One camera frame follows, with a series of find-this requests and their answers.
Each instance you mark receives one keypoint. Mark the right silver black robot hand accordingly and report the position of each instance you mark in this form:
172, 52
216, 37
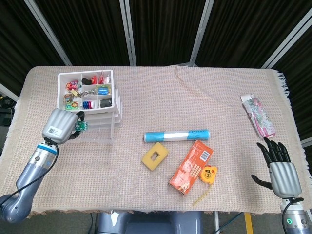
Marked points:
285, 178

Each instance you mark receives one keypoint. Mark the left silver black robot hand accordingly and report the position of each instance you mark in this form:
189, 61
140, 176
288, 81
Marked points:
58, 124

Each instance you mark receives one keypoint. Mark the small green toy tank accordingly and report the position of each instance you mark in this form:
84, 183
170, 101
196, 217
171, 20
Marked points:
81, 126

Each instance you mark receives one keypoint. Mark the clear plastic drawer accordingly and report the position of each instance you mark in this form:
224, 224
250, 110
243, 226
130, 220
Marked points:
97, 134
104, 125

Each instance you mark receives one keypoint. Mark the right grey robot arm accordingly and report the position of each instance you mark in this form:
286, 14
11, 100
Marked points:
296, 217

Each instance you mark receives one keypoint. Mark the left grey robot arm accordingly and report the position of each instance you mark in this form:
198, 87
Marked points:
29, 175

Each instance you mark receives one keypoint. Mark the red object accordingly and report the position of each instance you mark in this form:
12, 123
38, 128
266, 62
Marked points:
93, 79

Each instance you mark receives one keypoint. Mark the green orange wrapped candy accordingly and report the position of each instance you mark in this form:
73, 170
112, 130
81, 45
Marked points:
70, 102

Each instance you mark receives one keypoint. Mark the stacked coloured round magnets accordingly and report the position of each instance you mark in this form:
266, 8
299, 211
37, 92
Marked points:
87, 104

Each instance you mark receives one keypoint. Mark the small yellow tag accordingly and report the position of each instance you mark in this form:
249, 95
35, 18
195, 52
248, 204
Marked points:
74, 92

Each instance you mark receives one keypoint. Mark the red yellow wrapped candy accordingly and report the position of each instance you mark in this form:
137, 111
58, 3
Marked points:
72, 85

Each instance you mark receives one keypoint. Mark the small black clip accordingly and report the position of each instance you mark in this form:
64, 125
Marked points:
86, 81

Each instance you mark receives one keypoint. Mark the red clips clear packet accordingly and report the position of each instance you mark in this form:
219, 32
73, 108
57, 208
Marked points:
103, 78

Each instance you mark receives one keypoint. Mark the floral tissue pack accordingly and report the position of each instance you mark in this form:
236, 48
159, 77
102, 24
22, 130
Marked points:
259, 117

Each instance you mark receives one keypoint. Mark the yellow tape measure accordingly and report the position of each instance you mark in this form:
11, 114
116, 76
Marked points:
208, 173

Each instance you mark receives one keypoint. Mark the white table leg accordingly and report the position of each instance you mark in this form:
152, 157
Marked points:
217, 223

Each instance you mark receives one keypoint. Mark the orange cardboard carton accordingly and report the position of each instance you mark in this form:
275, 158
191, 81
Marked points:
190, 170

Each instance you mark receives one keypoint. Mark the yellow sponge with hole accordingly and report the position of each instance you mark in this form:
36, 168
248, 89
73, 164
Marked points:
147, 161

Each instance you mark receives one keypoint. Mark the black curtain partition panel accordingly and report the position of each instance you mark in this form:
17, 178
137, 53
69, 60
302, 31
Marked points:
14, 36
243, 29
165, 29
299, 61
85, 29

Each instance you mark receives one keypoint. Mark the blue cling film roll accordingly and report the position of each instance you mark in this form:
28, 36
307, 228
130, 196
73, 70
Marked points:
156, 136

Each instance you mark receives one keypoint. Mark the beige woven tablecloth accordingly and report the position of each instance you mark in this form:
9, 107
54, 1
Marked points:
170, 102

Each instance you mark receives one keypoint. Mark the grey robot torso base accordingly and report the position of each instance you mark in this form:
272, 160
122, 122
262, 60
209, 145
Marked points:
146, 223

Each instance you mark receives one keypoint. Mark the white compartment organizer box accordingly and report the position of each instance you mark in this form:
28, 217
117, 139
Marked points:
70, 74

